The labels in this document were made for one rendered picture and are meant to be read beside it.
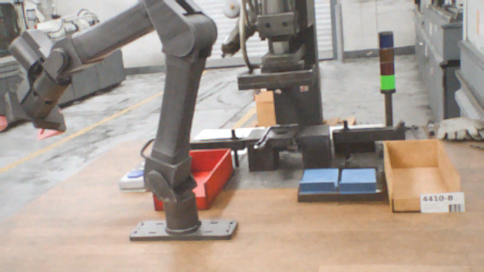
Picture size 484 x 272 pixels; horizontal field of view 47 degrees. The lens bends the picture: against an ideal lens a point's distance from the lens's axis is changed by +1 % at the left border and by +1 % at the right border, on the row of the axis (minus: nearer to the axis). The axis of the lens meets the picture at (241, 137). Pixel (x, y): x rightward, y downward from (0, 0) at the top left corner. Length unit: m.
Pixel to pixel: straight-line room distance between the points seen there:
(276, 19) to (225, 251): 0.57
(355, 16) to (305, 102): 8.99
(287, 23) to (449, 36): 3.12
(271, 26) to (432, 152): 0.46
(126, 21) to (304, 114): 0.74
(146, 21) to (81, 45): 0.14
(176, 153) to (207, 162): 0.41
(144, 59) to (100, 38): 10.63
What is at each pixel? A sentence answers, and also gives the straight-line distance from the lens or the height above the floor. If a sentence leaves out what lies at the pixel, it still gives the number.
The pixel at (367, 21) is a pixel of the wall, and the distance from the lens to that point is 10.52.
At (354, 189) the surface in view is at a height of 0.93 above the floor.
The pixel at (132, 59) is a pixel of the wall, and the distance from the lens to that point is 11.76.
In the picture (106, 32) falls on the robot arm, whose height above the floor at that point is 1.28.
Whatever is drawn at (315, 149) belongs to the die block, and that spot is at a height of 0.95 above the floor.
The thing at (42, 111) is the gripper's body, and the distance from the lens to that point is 1.16.
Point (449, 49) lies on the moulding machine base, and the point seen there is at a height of 0.79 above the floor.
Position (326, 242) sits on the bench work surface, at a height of 0.90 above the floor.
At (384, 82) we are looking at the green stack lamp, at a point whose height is 1.07.
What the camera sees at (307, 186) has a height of 0.94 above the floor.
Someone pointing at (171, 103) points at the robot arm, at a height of 1.15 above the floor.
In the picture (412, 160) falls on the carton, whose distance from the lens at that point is 1.31.
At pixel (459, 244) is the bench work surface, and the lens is 0.97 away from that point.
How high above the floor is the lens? 1.32
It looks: 14 degrees down
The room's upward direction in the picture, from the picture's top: 6 degrees counter-clockwise
